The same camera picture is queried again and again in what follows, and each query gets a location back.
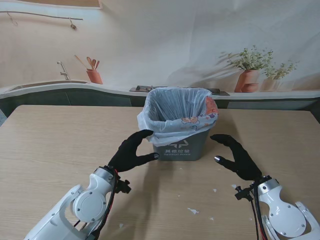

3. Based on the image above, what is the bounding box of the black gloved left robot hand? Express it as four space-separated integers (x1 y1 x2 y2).
107 129 161 174

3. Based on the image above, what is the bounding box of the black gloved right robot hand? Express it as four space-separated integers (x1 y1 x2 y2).
209 134 263 181

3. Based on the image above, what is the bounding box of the white printed plastic bag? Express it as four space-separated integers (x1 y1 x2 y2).
136 86 220 148

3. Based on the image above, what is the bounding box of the grey plastic waste bin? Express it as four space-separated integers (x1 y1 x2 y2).
146 86 218 162

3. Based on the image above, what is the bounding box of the printed kitchen backdrop cloth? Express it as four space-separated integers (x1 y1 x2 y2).
0 0 320 126

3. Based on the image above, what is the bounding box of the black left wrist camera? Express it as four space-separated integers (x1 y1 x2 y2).
117 179 132 195

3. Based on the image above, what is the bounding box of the red black left arm cable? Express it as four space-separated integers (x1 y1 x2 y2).
72 169 120 240

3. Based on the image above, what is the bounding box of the red black arm cable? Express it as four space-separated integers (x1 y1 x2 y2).
249 183 268 240
72 169 120 240

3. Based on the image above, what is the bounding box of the red black right arm cable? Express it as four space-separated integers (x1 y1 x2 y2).
249 183 268 240

